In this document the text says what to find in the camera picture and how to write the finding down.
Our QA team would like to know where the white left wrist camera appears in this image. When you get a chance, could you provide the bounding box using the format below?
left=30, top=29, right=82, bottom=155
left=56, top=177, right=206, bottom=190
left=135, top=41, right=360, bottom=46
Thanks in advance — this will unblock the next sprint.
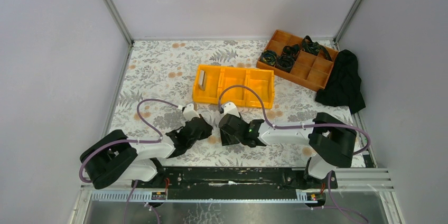
left=178, top=102, right=200, bottom=122

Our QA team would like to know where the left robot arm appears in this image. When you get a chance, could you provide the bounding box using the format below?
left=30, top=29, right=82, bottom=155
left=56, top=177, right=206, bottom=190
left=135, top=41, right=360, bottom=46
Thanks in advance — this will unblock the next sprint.
left=79, top=115, right=212, bottom=190

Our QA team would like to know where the dark green rolled tie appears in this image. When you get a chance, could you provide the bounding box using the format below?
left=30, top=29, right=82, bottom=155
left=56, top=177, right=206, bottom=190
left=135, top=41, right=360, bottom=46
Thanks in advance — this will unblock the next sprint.
left=301, top=35, right=332, bottom=61

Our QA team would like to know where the black cloth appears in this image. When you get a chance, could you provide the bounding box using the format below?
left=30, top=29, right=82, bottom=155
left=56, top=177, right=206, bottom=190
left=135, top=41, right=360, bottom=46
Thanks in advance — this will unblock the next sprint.
left=315, top=49, right=366, bottom=114

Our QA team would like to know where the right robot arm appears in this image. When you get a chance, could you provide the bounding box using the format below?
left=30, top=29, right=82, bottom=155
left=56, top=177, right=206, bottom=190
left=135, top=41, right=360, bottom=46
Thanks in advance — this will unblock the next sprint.
left=219, top=113, right=357, bottom=180

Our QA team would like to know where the dark floral rolled tie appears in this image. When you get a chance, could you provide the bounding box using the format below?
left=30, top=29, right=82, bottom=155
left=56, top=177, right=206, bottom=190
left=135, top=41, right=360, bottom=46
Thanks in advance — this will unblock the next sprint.
left=275, top=55, right=295, bottom=73

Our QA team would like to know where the black rolled tie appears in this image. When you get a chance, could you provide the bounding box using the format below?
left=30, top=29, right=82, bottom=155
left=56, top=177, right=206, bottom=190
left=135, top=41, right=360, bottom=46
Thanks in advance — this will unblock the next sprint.
left=282, top=44, right=301, bottom=60

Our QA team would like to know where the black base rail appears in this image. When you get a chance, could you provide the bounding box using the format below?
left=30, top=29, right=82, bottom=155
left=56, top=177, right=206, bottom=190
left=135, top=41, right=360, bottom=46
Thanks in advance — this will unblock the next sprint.
left=137, top=166, right=338, bottom=194

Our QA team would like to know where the wooden compartment organizer tray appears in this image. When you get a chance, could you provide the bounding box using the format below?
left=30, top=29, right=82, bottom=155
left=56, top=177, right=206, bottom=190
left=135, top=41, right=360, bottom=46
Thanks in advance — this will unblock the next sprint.
left=256, top=30, right=339, bottom=91

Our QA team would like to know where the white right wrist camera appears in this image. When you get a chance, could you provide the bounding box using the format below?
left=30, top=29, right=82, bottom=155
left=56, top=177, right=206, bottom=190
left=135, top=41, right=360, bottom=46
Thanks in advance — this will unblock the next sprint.
left=219, top=101, right=241, bottom=118

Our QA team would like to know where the yellow plastic divided bin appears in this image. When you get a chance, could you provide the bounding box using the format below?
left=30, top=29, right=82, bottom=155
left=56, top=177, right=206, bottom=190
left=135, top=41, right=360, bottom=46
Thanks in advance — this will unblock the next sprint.
left=192, top=64, right=275, bottom=109

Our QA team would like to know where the floral patterned table mat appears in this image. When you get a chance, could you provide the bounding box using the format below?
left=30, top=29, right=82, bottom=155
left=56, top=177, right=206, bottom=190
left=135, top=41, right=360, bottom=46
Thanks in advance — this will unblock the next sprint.
left=109, top=40, right=354, bottom=167

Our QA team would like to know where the blue yellow rolled tie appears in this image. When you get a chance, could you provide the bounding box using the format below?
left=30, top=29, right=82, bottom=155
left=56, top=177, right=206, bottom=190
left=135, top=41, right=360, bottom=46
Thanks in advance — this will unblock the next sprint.
left=260, top=50, right=277, bottom=67

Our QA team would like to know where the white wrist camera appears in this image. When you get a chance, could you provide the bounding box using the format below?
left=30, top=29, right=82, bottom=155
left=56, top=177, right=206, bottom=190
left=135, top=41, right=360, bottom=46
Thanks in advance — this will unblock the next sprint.
left=178, top=102, right=200, bottom=122
left=219, top=101, right=241, bottom=118

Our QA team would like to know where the grey card in bin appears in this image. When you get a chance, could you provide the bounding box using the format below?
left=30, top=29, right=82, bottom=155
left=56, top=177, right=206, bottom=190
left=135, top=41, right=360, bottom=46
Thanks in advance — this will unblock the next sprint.
left=198, top=70, right=207, bottom=91

